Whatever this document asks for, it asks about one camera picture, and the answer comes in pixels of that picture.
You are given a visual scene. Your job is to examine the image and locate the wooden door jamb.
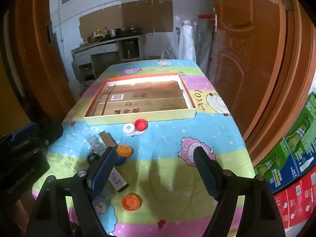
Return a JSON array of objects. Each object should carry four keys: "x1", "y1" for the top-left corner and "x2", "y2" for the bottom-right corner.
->
[
  {"x1": 243, "y1": 0, "x2": 316, "y2": 166},
  {"x1": 0, "y1": 0, "x2": 76, "y2": 129}
]

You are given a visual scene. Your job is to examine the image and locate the metal door hinge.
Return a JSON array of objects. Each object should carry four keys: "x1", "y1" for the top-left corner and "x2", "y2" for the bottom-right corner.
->
[{"x1": 280, "y1": 0, "x2": 294, "y2": 11}]

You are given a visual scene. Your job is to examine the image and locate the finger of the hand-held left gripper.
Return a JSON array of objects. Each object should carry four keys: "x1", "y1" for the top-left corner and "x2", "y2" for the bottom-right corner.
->
[
  {"x1": 33, "y1": 122, "x2": 64, "y2": 147},
  {"x1": 9, "y1": 122, "x2": 40, "y2": 144}
]

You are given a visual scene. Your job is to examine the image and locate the large green carton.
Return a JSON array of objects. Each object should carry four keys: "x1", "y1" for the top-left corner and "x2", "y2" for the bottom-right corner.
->
[{"x1": 283, "y1": 92, "x2": 316, "y2": 176}]

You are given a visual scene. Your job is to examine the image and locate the door strike plate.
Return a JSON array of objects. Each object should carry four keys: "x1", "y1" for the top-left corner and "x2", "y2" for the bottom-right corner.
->
[{"x1": 44, "y1": 22, "x2": 53, "y2": 43}]

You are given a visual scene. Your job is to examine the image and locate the black stove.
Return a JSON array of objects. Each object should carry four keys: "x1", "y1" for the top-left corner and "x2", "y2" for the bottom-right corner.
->
[{"x1": 118, "y1": 26, "x2": 144, "y2": 36}]

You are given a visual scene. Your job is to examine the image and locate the green and blue carton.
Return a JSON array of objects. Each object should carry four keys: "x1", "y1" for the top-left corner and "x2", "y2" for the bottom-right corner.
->
[{"x1": 254, "y1": 138, "x2": 300, "y2": 194}]

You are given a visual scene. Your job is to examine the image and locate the shallow cardboard tray box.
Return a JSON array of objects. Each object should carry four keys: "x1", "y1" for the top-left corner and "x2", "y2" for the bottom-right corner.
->
[{"x1": 84, "y1": 72, "x2": 197, "y2": 126}]

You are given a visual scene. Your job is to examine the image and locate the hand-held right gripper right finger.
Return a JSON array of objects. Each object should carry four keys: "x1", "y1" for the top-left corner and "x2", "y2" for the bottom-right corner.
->
[{"x1": 193, "y1": 147, "x2": 287, "y2": 237}]

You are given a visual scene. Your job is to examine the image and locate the black bottle cap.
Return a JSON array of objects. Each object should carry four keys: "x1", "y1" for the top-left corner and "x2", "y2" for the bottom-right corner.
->
[{"x1": 87, "y1": 153, "x2": 100, "y2": 165}]

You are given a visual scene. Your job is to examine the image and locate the metal door handle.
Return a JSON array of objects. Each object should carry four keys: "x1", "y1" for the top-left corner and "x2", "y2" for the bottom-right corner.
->
[{"x1": 213, "y1": 8, "x2": 220, "y2": 32}]

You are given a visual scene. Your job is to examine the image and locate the small brown box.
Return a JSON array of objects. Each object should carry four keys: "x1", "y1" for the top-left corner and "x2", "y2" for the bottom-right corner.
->
[{"x1": 98, "y1": 132, "x2": 119, "y2": 149}]

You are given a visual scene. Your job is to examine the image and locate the brown wooden door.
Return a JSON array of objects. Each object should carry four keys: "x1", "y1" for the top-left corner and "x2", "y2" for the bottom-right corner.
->
[{"x1": 207, "y1": 0, "x2": 288, "y2": 139}]

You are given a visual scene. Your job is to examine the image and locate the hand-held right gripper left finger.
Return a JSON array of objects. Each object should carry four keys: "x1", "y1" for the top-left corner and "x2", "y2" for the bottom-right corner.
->
[{"x1": 26, "y1": 147, "x2": 118, "y2": 237}]

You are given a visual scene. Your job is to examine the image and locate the kitchen counter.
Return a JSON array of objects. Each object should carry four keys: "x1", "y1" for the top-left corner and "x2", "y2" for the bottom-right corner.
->
[{"x1": 71, "y1": 33, "x2": 146, "y2": 79}]

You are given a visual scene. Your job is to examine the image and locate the white bottle cap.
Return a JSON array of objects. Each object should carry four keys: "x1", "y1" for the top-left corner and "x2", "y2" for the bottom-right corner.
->
[{"x1": 123, "y1": 123, "x2": 136, "y2": 136}]

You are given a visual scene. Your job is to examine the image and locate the white plastic sack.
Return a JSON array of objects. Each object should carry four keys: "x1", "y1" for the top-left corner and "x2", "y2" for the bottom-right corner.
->
[{"x1": 178, "y1": 21, "x2": 198, "y2": 62}]

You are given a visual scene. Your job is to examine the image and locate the cardboard sheets on wall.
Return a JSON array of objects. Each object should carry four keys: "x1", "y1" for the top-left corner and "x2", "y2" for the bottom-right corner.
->
[{"x1": 79, "y1": 0, "x2": 173, "y2": 39}]

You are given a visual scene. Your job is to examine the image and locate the clear glitter box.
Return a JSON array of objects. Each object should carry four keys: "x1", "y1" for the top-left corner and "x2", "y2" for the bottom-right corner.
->
[{"x1": 85, "y1": 133, "x2": 106, "y2": 157}]

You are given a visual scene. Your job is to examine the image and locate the red carton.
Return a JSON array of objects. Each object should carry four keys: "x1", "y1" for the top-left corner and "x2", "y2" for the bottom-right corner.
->
[{"x1": 273, "y1": 168, "x2": 316, "y2": 229}]

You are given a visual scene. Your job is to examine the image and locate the white box with black end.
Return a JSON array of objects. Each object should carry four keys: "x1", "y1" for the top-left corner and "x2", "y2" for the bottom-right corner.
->
[{"x1": 107, "y1": 164, "x2": 130, "y2": 193}]

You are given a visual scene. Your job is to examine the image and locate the clear plastic bag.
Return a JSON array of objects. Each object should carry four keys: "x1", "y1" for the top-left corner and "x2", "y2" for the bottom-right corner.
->
[{"x1": 160, "y1": 48, "x2": 178, "y2": 60}]

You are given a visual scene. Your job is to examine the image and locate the red bottle cap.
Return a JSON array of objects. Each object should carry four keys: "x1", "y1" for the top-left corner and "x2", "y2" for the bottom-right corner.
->
[{"x1": 134, "y1": 119, "x2": 148, "y2": 135}]

